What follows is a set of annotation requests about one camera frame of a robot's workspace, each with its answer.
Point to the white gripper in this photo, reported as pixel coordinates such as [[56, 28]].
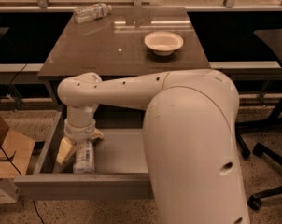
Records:
[[78, 132]]

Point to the blue labelled plastic bottle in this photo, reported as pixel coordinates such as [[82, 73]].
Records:
[[84, 161]]

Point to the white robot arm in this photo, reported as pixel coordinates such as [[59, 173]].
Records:
[[188, 137]]

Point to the open grey top drawer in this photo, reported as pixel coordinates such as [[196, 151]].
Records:
[[120, 166]]

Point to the grey cabinet with counter top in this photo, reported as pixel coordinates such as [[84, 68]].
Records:
[[113, 47]]

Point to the clear plastic water bottle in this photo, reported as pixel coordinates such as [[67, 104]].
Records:
[[92, 12]]

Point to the brown cardboard box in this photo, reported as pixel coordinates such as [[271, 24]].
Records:
[[15, 151]]

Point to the white printed box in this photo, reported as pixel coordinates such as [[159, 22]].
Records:
[[9, 192]]

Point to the white paper bowl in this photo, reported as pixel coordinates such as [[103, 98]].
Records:
[[163, 43]]

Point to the black office chair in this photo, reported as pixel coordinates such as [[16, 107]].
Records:
[[273, 39]]

